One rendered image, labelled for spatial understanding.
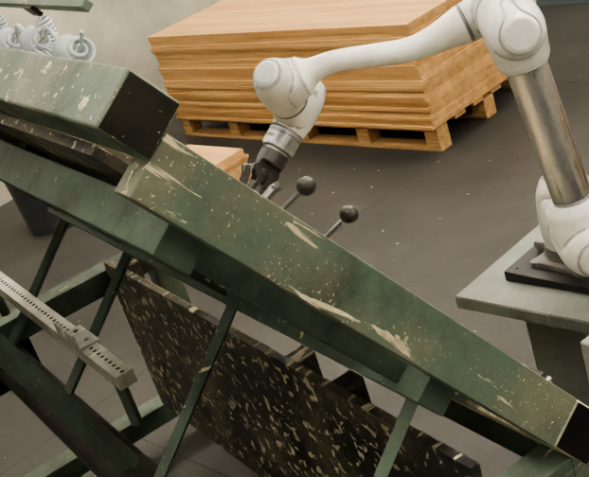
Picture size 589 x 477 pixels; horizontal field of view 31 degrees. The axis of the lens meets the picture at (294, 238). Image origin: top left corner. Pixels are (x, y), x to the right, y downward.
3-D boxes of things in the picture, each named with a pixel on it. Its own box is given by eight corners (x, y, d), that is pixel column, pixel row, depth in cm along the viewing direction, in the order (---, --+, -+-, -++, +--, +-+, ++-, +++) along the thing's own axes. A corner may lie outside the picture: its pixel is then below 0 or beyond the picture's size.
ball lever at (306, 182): (274, 237, 201) (322, 189, 197) (259, 228, 199) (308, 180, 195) (270, 225, 204) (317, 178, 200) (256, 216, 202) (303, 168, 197)
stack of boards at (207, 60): (541, 81, 662) (514, -41, 631) (439, 154, 604) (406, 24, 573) (278, 80, 841) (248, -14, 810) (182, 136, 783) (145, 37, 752)
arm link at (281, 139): (264, 121, 273) (254, 141, 272) (283, 125, 265) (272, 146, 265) (290, 138, 278) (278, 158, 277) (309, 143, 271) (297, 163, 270)
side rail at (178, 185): (554, 447, 216) (578, 399, 217) (129, 198, 154) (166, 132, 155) (532, 436, 221) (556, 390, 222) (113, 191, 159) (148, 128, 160)
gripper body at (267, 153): (280, 157, 277) (263, 188, 276) (257, 141, 272) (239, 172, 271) (295, 161, 270) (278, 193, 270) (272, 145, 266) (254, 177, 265)
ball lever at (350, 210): (317, 264, 208) (365, 217, 204) (304, 256, 206) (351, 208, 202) (312, 253, 211) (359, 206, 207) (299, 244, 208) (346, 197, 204)
